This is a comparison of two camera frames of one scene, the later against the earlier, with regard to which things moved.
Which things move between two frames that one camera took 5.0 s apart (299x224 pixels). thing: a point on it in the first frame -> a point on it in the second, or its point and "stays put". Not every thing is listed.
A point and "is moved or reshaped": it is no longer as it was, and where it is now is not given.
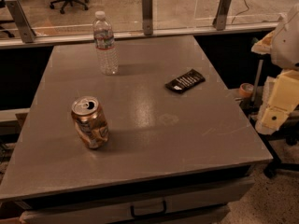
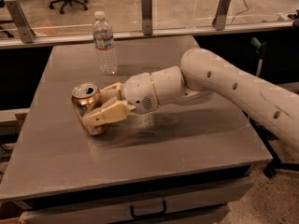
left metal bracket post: (19, 14) stays put
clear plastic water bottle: (105, 44) stays put
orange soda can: (90, 121) is moved or reshaped
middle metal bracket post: (147, 13) stays put
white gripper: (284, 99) -> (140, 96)
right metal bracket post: (220, 20) stays put
